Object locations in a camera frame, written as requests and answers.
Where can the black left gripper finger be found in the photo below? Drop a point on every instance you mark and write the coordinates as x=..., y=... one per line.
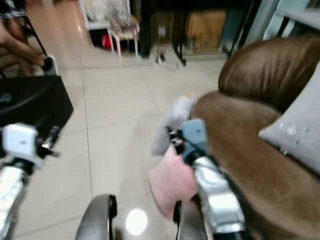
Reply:
x=54, y=135

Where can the pink pillow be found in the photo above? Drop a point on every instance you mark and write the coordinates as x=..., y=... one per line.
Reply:
x=172, y=182

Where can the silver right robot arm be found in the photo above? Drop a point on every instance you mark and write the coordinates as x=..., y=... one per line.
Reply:
x=217, y=192

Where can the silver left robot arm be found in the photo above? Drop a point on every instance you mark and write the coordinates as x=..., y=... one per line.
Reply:
x=10, y=195

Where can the grey fluffy pillow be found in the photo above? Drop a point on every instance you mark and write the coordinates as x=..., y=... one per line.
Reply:
x=172, y=117

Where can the brown leather sofa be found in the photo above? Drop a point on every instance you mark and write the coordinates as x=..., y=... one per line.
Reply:
x=255, y=165

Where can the black low table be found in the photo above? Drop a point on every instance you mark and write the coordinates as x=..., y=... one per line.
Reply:
x=37, y=107

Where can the grey right robot leg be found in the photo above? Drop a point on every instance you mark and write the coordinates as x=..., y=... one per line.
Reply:
x=190, y=225

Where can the grey robot leg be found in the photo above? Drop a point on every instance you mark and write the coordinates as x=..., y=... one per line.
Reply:
x=95, y=220
x=190, y=225

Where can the grey left robot leg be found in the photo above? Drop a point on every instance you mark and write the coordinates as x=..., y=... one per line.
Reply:
x=95, y=220

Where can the seated person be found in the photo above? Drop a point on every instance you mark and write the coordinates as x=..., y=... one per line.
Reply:
x=17, y=45

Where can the red object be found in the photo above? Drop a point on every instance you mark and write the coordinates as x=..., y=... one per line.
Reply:
x=107, y=42

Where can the small cardboard box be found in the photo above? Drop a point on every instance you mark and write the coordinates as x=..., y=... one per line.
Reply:
x=162, y=27

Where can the large cardboard box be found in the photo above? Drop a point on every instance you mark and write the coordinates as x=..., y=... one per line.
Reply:
x=205, y=29

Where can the light grey printed cushion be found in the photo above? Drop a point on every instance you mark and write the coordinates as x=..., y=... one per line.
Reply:
x=297, y=127

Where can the white stool with clutter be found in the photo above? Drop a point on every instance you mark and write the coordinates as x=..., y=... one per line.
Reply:
x=122, y=27

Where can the white table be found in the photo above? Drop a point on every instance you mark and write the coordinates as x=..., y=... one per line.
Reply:
x=300, y=17

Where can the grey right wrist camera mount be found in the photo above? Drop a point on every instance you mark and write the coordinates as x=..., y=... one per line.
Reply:
x=194, y=136

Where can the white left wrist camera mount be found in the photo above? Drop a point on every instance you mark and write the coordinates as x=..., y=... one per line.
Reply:
x=21, y=142

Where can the black metal shelf frame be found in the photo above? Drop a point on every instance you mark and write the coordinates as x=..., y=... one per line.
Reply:
x=180, y=50

